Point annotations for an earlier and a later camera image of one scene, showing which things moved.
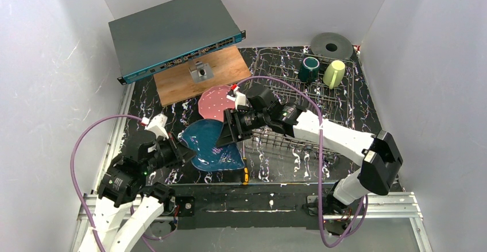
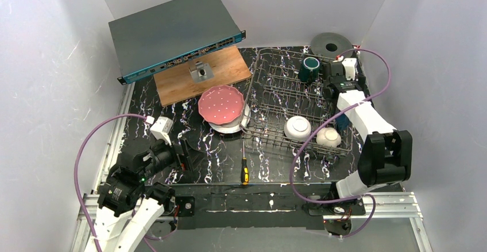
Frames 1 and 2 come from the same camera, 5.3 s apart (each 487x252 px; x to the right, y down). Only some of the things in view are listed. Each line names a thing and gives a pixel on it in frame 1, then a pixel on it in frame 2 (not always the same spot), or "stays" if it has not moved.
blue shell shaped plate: x=203 y=135 → x=343 y=123
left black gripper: x=180 y=150 stays
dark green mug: x=309 y=69 stays
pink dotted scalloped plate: x=213 y=102 stays
